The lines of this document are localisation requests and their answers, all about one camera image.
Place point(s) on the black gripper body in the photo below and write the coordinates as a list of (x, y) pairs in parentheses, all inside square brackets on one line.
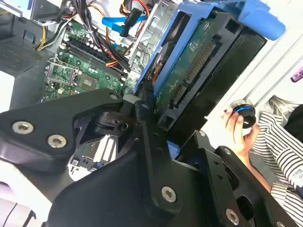
[(106, 201)]

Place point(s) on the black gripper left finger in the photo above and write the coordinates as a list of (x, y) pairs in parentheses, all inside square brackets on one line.
[(35, 132)]

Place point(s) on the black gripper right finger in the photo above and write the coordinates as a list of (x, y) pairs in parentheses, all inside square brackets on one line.
[(236, 189)]

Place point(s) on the hard disk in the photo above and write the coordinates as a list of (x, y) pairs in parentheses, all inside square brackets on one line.
[(201, 71)]

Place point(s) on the person's hand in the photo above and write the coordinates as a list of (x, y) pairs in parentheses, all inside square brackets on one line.
[(236, 134)]

